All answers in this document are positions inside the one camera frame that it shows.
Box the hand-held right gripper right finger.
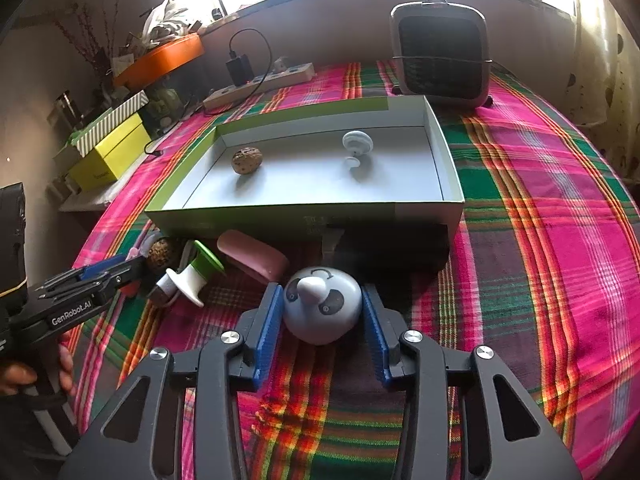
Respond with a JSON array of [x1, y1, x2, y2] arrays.
[[361, 282, 583, 480]]

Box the orange tray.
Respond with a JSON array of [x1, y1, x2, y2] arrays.
[[112, 34, 206, 89]]

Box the small black box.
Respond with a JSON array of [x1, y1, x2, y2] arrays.
[[340, 225, 451, 274]]

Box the black charger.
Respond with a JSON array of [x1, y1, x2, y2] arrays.
[[226, 56, 250, 86]]

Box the green glass jar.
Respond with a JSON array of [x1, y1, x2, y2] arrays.
[[147, 85, 184, 126]]

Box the dried branches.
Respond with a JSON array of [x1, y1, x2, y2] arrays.
[[50, 0, 117, 77]]

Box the green and white spool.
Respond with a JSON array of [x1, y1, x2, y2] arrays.
[[147, 240, 226, 309]]

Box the cream dotted curtain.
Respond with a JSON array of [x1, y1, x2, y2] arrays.
[[570, 0, 640, 181]]

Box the pink oval case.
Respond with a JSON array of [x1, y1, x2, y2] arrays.
[[216, 229, 290, 284]]

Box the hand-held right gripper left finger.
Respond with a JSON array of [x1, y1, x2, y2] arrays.
[[57, 282, 286, 480]]

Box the white round hook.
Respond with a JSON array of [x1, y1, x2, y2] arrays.
[[342, 131, 374, 171]]

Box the person's left hand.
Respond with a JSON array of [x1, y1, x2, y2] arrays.
[[0, 342, 76, 397]]

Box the beige power strip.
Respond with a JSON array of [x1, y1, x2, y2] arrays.
[[202, 62, 317, 110]]

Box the grey space heater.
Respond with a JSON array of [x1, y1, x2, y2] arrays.
[[390, 0, 495, 109]]

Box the yellow box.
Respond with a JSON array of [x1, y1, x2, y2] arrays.
[[67, 112, 152, 192]]

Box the striped box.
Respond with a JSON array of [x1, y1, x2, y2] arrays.
[[70, 91, 150, 158]]

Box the light brown walnut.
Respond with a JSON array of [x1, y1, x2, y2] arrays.
[[231, 146, 264, 177]]

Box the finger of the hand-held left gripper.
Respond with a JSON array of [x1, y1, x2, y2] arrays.
[[47, 257, 149, 311], [35, 254, 130, 295]]

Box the plaid blanket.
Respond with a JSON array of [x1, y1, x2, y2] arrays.
[[65, 60, 640, 480]]

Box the black charger cable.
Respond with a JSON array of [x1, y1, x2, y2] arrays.
[[144, 29, 274, 157]]

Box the white cardboard box tray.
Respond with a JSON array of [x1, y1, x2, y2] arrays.
[[145, 95, 466, 257]]

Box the white panda face toy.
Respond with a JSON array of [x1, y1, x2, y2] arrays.
[[282, 266, 363, 345]]

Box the dark brown walnut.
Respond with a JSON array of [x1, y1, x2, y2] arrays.
[[147, 239, 179, 271]]

